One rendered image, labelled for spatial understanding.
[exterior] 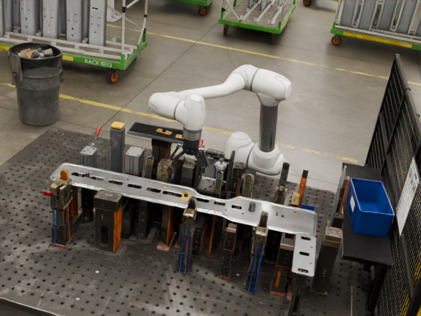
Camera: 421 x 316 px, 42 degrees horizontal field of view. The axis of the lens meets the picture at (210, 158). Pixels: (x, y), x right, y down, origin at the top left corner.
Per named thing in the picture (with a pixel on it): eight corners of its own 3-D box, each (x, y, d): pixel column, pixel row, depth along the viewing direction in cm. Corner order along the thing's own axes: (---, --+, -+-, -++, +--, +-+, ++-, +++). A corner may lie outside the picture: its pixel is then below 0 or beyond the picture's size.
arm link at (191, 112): (207, 125, 265) (183, 118, 269) (211, 95, 257) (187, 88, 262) (197, 133, 256) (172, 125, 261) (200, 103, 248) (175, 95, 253)
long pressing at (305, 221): (44, 182, 280) (44, 180, 280) (63, 162, 300) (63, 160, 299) (316, 239, 263) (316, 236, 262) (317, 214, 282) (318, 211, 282)
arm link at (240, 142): (228, 154, 364) (233, 125, 352) (254, 163, 358) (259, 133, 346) (218, 164, 351) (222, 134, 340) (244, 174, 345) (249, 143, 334)
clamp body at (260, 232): (240, 291, 268) (250, 234, 251) (243, 276, 278) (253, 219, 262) (258, 295, 267) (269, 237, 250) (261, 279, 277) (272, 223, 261)
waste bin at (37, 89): (1, 123, 543) (-5, 52, 508) (31, 103, 589) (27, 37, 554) (47, 134, 533) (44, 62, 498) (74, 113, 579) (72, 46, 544)
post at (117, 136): (107, 195, 328) (108, 128, 307) (112, 189, 335) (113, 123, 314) (119, 197, 327) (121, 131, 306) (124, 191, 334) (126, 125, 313)
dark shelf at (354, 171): (341, 259, 250) (343, 254, 248) (341, 166, 328) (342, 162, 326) (391, 269, 247) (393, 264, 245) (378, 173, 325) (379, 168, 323)
